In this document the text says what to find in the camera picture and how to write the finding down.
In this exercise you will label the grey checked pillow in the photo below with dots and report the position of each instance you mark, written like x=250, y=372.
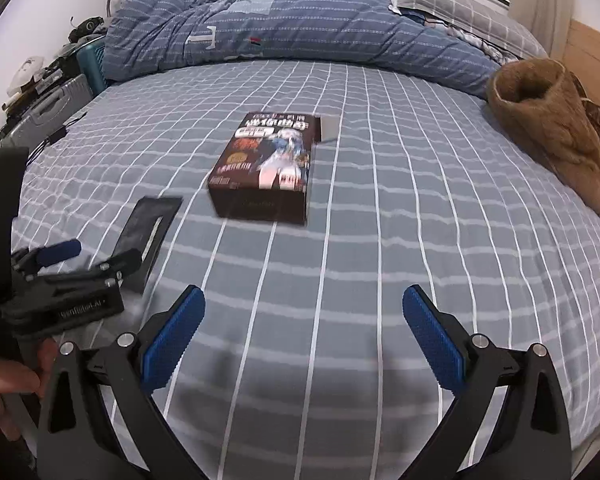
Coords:
x=460, y=5

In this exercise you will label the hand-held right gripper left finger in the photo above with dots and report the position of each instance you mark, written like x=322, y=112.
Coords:
x=172, y=340

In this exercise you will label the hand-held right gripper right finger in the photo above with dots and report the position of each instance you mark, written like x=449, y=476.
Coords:
x=435, y=340

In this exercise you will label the wooden headboard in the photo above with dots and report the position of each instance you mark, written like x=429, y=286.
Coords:
x=595, y=60

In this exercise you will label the person's left hand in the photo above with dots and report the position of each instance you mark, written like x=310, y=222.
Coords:
x=10, y=375

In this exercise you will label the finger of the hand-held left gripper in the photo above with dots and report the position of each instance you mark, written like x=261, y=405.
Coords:
x=60, y=251
x=115, y=265

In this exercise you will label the grey suitcase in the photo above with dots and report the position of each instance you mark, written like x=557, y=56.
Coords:
x=45, y=110

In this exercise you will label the blue striped duvet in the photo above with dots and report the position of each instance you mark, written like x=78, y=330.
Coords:
x=305, y=25

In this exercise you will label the black packet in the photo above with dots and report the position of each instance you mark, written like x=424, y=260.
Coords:
x=150, y=220

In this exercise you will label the bed with grey checked sheet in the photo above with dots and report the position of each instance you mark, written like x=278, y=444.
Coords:
x=380, y=260

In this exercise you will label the teal plastic stool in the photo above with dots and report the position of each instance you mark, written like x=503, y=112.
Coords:
x=92, y=67

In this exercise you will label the dark cloth pile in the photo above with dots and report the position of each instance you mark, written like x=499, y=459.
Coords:
x=87, y=27

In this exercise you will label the beige curtain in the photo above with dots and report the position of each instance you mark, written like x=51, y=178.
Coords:
x=540, y=0

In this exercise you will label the brown fleece jacket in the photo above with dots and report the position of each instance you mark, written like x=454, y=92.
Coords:
x=540, y=105

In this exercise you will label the dark printed box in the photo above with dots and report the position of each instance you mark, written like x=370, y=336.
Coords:
x=265, y=160

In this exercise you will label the white rounded object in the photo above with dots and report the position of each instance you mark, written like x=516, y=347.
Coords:
x=27, y=72

